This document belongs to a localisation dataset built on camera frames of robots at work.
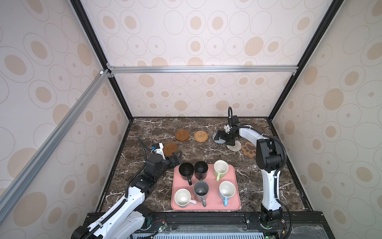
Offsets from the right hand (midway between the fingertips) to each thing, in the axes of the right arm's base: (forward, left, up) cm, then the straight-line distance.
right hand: (219, 139), depth 104 cm
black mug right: (-23, +14, +1) cm, 27 cm away
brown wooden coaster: (-5, +35, -2) cm, 35 cm away
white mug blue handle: (-35, 0, 0) cm, 35 cm away
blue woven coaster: (-6, +1, +7) cm, 9 cm away
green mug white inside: (-23, +2, +3) cm, 23 cm away
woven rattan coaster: (+5, +13, -2) cm, 14 cm away
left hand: (-20, +25, +17) cm, 36 cm away
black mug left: (-25, +23, +5) cm, 34 cm away
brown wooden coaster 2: (+6, +27, -2) cm, 28 cm away
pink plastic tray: (-40, +8, -2) cm, 41 cm away
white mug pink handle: (-38, +24, -1) cm, 45 cm away
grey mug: (-35, +14, 0) cm, 37 cm away
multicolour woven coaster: (-6, -10, -2) cm, 12 cm away
